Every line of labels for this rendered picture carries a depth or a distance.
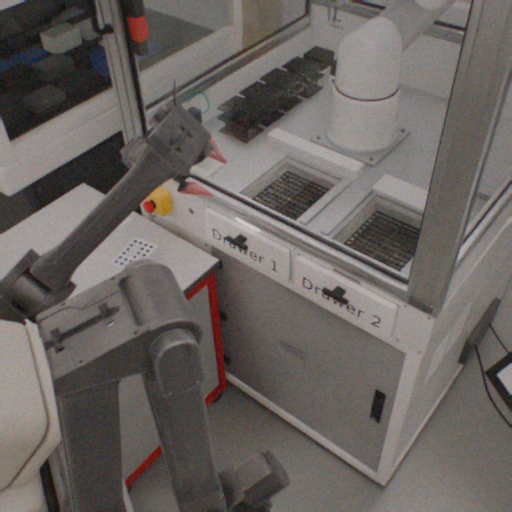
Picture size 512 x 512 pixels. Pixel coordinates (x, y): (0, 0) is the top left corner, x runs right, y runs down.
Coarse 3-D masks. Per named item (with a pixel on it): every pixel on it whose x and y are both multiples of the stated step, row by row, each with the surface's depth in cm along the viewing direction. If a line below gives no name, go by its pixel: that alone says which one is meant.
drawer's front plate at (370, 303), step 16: (304, 272) 154; (320, 272) 149; (304, 288) 158; (352, 288) 145; (336, 304) 153; (352, 304) 149; (368, 304) 145; (384, 304) 141; (368, 320) 148; (384, 320) 144; (384, 336) 148
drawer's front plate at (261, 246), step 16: (208, 208) 168; (208, 224) 170; (224, 224) 165; (240, 224) 162; (256, 240) 159; (240, 256) 169; (272, 256) 159; (288, 256) 156; (272, 272) 163; (288, 272) 160
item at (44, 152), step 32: (0, 0) 163; (0, 128) 180; (64, 128) 199; (96, 128) 210; (0, 160) 185; (32, 160) 194; (64, 160) 205; (96, 160) 220; (0, 192) 219; (32, 192) 203; (64, 192) 215; (0, 224) 240
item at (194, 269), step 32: (96, 192) 201; (32, 224) 190; (64, 224) 190; (0, 256) 180; (96, 256) 179; (160, 256) 178; (192, 256) 178; (192, 288) 172; (128, 384) 170; (224, 384) 221; (128, 416) 178; (128, 448) 186; (160, 448) 202; (128, 480) 194
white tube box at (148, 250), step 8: (136, 240) 178; (128, 248) 176; (144, 248) 176; (152, 248) 175; (120, 256) 174; (136, 256) 174; (144, 256) 174; (152, 256) 176; (112, 264) 171; (120, 264) 172; (112, 272) 174; (120, 272) 172
